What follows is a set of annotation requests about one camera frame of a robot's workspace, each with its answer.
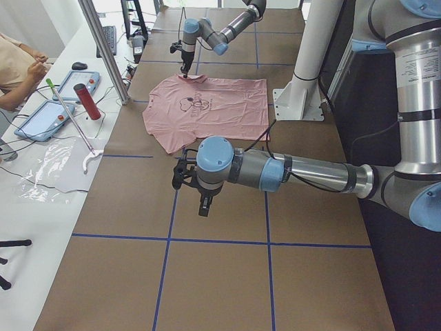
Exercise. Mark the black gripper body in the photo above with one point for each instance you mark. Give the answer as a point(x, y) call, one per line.
point(186, 57)
point(206, 192)

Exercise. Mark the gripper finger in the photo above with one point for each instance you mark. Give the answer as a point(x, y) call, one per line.
point(184, 71)
point(208, 202)
point(187, 69)
point(202, 207)

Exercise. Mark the pink Snoopy t-shirt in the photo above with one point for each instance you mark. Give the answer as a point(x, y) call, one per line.
point(184, 109)

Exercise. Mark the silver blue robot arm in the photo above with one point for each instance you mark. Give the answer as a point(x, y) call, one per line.
point(411, 31)
point(217, 40)

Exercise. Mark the black power adapter box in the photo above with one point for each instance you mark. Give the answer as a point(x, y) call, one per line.
point(138, 44)

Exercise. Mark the black monitor stand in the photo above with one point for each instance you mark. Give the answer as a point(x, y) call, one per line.
point(133, 20)

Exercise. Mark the black keyboard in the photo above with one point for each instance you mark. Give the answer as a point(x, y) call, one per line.
point(110, 36)

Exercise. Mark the red cylindrical bottle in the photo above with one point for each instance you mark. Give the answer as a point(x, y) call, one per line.
point(87, 101)

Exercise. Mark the black computer mouse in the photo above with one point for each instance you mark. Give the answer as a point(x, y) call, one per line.
point(79, 66)

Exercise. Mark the clear plastic bag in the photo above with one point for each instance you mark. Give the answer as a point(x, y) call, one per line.
point(52, 178)

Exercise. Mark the near blue teach pendant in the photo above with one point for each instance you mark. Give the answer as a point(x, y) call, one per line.
point(44, 122)

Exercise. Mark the seated person beige shirt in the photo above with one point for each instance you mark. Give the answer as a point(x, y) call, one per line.
point(22, 70)

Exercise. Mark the black tripod legs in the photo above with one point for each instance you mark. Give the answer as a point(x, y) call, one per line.
point(5, 284)

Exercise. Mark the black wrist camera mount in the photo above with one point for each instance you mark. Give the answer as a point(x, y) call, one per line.
point(176, 47)
point(185, 171)

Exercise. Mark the aluminium frame post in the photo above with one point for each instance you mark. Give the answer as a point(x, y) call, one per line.
point(96, 29)

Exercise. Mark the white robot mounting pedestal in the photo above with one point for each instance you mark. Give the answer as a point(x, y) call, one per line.
point(300, 99)

